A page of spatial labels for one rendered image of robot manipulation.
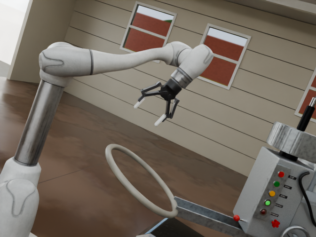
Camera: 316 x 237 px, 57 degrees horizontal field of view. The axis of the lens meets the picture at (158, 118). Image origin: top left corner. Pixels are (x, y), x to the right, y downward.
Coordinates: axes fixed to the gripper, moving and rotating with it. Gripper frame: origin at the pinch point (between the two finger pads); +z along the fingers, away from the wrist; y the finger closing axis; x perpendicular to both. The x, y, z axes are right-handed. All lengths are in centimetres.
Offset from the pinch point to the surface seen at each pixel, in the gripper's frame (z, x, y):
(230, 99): -100, 539, 355
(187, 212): 23, -12, 47
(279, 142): -34, -14, 54
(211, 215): 18, -5, 66
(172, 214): 25.0, -18.5, 36.2
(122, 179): 25.8, -16.7, 5.6
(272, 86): -191, 495, 387
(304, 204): -21, -26, 83
